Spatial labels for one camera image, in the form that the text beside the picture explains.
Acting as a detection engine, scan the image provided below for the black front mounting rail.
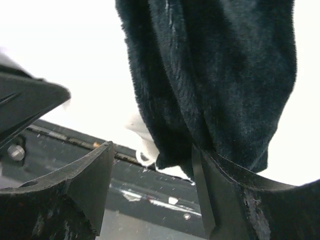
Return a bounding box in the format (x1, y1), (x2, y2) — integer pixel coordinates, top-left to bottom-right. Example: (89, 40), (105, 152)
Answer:
(0, 120), (205, 240)

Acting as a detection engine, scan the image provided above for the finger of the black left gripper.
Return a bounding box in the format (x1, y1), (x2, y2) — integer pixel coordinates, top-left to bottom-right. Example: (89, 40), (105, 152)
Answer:
(0, 65), (71, 148)

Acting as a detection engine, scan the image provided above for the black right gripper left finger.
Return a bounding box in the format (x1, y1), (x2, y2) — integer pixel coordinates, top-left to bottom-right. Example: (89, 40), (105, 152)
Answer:
(0, 142), (114, 240)

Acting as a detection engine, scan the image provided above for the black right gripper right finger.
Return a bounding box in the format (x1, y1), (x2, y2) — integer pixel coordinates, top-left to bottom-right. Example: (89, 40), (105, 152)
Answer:
(191, 146), (320, 240)

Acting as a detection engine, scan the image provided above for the black and white checkered pillowcase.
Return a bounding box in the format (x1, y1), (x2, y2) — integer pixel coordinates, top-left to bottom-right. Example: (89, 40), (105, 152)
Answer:
(0, 0), (320, 187)

